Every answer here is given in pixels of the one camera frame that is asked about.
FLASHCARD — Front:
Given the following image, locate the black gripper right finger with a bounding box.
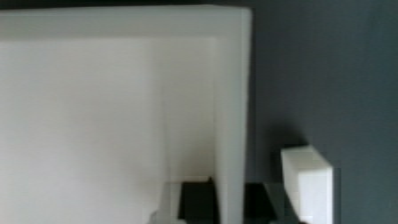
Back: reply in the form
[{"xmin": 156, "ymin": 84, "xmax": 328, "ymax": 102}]
[{"xmin": 243, "ymin": 183, "xmax": 296, "ymax": 224}]

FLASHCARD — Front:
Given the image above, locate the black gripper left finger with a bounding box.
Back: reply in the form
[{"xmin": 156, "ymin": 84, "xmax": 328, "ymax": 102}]
[{"xmin": 177, "ymin": 181, "xmax": 218, "ymax": 224}]

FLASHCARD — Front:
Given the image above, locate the white drawer tray with knob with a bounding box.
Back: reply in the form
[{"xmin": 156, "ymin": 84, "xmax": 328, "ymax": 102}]
[{"xmin": 0, "ymin": 5, "xmax": 251, "ymax": 224}]

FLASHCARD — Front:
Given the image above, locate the white front rail fence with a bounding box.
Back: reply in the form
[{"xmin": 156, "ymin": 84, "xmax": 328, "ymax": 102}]
[{"xmin": 280, "ymin": 146, "xmax": 333, "ymax": 224}]

